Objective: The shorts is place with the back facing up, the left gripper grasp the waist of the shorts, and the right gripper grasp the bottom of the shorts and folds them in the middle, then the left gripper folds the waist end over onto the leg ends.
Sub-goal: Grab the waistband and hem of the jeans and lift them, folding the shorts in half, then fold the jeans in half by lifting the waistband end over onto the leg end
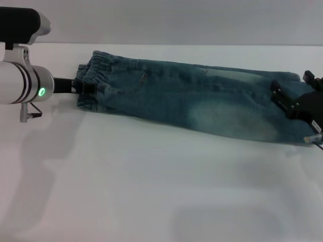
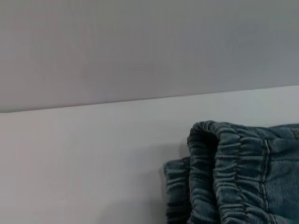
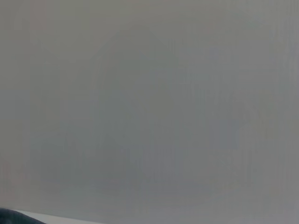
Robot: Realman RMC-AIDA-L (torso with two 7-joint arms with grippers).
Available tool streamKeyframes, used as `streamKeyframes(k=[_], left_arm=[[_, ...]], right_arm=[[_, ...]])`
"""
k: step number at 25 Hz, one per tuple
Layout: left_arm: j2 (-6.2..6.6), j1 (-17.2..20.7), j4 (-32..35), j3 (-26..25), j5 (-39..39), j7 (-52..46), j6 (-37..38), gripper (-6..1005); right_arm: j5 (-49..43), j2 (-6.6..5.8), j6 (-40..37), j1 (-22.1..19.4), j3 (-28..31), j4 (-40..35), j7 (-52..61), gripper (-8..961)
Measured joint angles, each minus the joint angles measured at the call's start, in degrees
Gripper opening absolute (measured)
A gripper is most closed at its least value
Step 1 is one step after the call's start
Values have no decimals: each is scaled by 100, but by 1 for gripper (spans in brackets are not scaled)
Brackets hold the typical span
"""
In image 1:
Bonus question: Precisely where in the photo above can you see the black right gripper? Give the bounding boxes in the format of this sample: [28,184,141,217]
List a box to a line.
[270,70,323,131]

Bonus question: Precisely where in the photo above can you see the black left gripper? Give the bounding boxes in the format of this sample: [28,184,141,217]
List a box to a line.
[52,78,96,95]

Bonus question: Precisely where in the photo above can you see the blue denim shorts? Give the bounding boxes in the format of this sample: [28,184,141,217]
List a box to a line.
[75,49,323,146]

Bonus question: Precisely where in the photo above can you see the right arm cable with plug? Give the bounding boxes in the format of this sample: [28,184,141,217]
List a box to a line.
[304,133,323,152]

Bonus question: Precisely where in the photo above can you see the arm cable with plug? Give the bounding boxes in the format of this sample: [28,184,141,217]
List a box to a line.
[304,133,323,152]
[19,102,42,124]

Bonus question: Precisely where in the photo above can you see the left arm cable with plug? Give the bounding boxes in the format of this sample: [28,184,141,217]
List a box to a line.
[19,102,42,124]

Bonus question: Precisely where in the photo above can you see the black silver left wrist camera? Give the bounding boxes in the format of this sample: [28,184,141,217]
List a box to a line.
[0,7,52,50]

